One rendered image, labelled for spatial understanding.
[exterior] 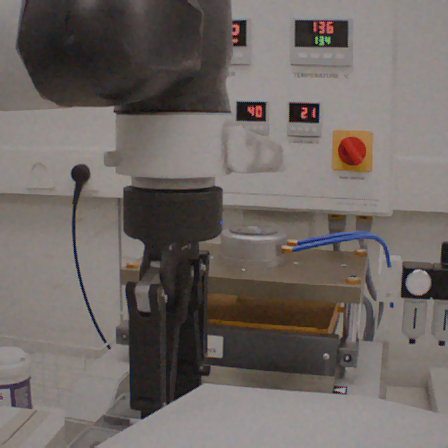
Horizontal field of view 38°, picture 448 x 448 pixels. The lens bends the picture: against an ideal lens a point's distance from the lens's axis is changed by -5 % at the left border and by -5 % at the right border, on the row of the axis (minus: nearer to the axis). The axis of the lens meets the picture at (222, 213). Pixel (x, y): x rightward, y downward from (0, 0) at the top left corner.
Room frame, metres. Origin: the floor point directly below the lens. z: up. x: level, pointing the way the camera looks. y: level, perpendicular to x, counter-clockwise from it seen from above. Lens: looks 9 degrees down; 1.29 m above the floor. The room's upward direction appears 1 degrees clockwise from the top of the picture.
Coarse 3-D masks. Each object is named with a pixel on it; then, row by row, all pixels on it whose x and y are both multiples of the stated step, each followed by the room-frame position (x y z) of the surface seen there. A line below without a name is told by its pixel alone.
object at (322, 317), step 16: (208, 304) 0.78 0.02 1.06; (224, 304) 0.79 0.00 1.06; (240, 304) 0.79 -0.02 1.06; (256, 304) 0.78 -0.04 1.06; (272, 304) 0.79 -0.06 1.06; (288, 304) 0.79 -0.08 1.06; (304, 304) 0.79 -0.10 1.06; (320, 304) 0.79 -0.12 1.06; (336, 304) 0.79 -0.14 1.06; (208, 320) 0.73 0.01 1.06; (224, 320) 0.72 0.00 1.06; (240, 320) 0.72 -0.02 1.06; (256, 320) 0.72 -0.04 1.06; (272, 320) 0.72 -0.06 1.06; (288, 320) 0.72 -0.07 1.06; (304, 320) 0.72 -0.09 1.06; (320, 320) 0.72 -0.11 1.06; (336, 320) 0.82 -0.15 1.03
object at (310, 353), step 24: (120, 336) 0.73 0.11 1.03; (216, 336) 0.70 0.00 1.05; (240, 336) 0.70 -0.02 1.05; (264, 336) 0.69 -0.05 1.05; (288, 336) 0.69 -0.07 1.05; (312, 336) 0.68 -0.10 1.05; (336, 336) 0.68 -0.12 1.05; (216, 360) 0.70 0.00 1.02; (240, 360) 0.70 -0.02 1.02; (264, 360) 0.69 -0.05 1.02; (288, 360) 0.69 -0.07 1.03; (312, 360) 0.68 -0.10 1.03; (336, 360) 0.67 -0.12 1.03
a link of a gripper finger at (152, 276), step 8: (152, 264) 0.47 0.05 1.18; (152, 272) 0.46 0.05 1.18; (144, 280) 0.45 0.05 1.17; (152, 280) 0.45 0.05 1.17; (160, 280) 0.47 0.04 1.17; (136, 288) 0.44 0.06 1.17; (144, 288) 0.44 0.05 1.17; (136, 296) 0.44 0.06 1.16; (144, 296) 0.44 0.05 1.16; (144, 304) 0.44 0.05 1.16
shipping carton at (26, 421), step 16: (0, 416) 0.90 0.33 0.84; (16, 416) 0.90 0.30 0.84; (32, 416) 0.90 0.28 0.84; (48, 416) 0.90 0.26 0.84; (64, 416) 0.91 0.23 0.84; (0, 432) 0.85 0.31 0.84; (16, 432) 0.85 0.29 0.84; (32, 432) 0.85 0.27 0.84; (48, 432) 0.85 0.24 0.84; (64, 432) 0.88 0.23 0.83
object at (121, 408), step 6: (126, 396) 0.63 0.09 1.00; (120, 402) 0.61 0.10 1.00; (126, 402) 0.61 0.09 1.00; (114, 408) 0.60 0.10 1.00; (120, 408) 0.60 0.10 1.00; (126, 408) 0.60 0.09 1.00; (108, 414) 0.58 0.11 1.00; (114, 414) 0.59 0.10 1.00; (120, 414) 0.59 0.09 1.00; (126, 414) 0.59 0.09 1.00; (132, 414) 0.59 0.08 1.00; (138, 414) 0.59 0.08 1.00
